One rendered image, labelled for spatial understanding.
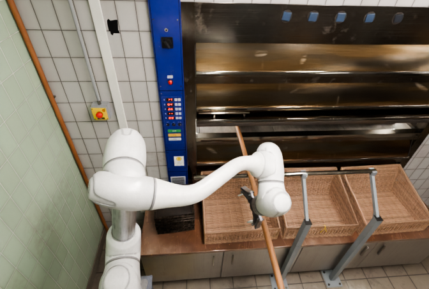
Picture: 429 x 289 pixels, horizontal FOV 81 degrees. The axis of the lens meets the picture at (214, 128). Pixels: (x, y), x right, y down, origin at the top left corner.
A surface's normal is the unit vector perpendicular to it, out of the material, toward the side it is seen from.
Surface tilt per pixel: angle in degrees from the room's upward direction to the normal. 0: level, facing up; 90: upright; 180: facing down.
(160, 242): 0
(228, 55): 70
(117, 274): 7
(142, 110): 90
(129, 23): 90
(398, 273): 0
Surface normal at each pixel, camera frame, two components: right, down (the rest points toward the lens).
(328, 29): 0.08, 0.62
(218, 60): 0.09, 0.31
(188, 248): 0.04, -0.79
